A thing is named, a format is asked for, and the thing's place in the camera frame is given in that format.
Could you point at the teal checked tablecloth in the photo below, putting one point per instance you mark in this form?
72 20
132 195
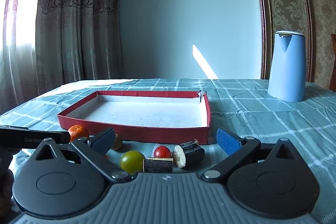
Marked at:
262 113

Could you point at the patterned beige curtain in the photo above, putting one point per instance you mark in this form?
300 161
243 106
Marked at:
78 29

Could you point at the orange tangerine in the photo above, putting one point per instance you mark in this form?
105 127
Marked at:
78 132

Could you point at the blue electric kettle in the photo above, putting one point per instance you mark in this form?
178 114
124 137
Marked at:
286 69

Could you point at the red cherry tomato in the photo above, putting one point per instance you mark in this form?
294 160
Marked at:
162 152

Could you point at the red cardboard box tray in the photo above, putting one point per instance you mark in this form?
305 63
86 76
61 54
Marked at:
147 113

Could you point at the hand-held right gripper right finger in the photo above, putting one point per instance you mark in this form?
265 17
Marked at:
227 143

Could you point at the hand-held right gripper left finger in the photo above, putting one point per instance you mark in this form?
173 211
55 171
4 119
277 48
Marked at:
104 140

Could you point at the brown wooden furniture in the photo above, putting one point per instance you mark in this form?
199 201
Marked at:
334 56

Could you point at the dark eggplant piece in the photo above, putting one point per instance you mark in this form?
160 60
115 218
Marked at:
157 165
193 154

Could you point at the green grape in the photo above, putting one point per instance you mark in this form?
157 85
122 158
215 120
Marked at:
131 161

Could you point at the brown wooden wall frame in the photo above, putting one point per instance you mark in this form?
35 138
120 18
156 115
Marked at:
267 29

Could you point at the small brown round fruit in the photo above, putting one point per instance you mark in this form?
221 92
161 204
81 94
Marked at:
118 142

